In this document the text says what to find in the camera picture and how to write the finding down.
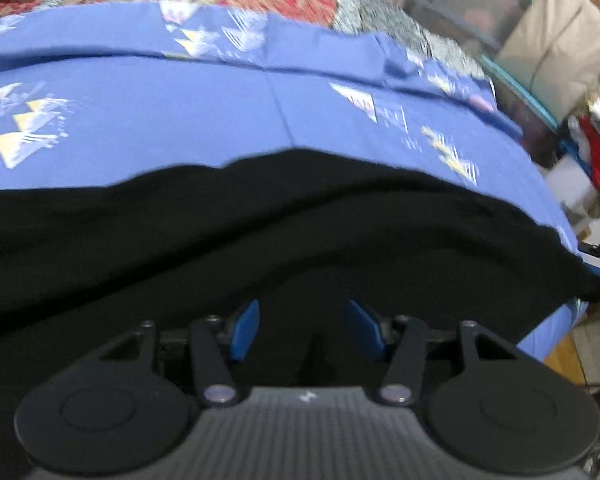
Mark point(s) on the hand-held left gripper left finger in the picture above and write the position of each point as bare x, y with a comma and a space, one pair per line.
245, 331

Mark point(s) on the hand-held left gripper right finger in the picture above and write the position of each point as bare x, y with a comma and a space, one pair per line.
366, 331

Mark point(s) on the beige fabric storage bag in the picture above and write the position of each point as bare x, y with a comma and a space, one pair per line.
560, 45

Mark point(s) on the stack of folded clothes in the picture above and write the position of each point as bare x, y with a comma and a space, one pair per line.
597, 150

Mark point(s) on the black pants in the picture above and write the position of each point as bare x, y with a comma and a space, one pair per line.
230, 235

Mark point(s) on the blue printed bedsheet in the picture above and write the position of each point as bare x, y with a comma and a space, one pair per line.
180, 110

